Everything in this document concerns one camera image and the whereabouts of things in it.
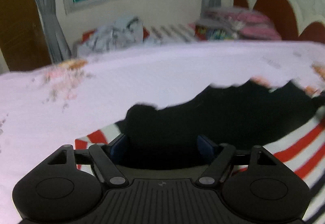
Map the striped black red white shirt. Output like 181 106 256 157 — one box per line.
78 81 324 223

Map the crumpled grey white clothes pile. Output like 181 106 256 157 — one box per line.
73 16 147 56

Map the floral white bed sheet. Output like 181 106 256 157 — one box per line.
1 41 324 223

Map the colourful folded cloth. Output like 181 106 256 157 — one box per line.
194 25 235 41

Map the grey striped white mattress cover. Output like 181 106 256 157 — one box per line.
143 24 199 45

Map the pink grey folded blankets stack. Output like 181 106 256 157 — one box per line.
194 7 282 41

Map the red white scalloped headboard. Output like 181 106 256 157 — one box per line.
232 0 325 43

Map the brown wooden door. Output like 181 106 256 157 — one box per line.
1 0 51 71

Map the grey left curtain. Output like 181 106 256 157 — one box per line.
35 0 71 63

